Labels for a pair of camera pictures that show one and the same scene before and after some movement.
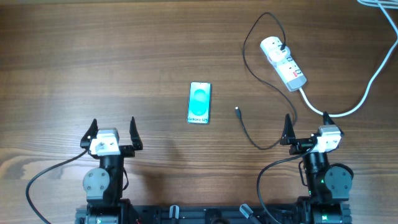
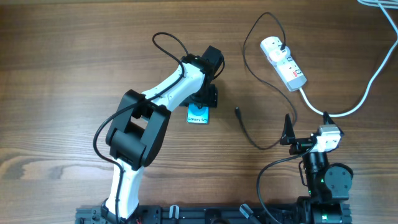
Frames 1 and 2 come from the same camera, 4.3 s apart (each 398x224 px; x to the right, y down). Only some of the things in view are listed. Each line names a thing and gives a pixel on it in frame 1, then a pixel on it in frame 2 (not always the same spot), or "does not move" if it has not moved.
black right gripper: (289, 138) does not move
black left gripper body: (125, 152) -> (206, 96)
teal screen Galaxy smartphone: (199, 103) does not move
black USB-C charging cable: (283, 47) does not move
